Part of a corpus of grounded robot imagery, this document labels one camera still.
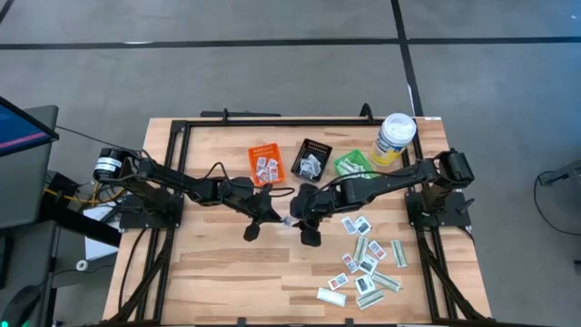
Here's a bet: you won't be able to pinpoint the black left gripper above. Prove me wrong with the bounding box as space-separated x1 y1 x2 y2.
226 177 286 243

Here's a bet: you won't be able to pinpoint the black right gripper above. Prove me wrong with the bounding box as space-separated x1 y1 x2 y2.
290 183 340 249

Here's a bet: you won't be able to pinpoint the green plastic basket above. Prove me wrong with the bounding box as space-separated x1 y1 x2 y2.
333 148 377 181

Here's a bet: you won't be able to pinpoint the orange plastic basket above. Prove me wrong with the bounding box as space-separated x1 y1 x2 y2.
247 142 287 187

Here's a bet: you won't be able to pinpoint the black plastic basket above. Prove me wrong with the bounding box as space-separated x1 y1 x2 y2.
290 138 334 183

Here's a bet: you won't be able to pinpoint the yellow Lysol wipes canister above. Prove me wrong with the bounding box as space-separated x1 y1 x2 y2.
369 112 418 167

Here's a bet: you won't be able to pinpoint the white paper sheet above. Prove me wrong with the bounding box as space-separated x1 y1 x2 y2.
84 206 123 262

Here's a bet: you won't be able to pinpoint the black stand beam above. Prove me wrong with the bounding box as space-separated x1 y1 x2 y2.
43 199 123 249

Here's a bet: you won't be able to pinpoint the grey stand foot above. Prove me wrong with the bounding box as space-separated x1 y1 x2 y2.
537 157 581 187

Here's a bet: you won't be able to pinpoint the black computer mouse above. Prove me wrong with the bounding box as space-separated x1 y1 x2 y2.
0 284 43 327

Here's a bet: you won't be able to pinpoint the laptop screen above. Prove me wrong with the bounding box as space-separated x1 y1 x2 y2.
0 94 61 158

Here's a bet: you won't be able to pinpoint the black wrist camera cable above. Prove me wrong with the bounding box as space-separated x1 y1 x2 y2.
206 161 296 199

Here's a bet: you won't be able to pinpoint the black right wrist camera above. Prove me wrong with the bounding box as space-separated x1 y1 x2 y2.
326 179 364 213

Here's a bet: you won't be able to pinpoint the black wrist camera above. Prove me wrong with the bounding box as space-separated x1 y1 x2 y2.
199 177 237 205
326 179 364 213

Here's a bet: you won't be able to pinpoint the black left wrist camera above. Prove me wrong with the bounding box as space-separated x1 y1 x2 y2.
199 177 237 205

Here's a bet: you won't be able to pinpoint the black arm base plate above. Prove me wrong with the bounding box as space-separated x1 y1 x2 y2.
405 191 473 228
118 194 185 230

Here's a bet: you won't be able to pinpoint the black thin cable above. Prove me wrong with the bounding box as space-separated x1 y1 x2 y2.
56 125 143 154

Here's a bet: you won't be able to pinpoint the yellow cables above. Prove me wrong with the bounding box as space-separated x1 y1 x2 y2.
44 183 126 206

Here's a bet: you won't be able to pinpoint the black floor cable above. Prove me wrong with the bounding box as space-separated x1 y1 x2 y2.
531 171 581 236

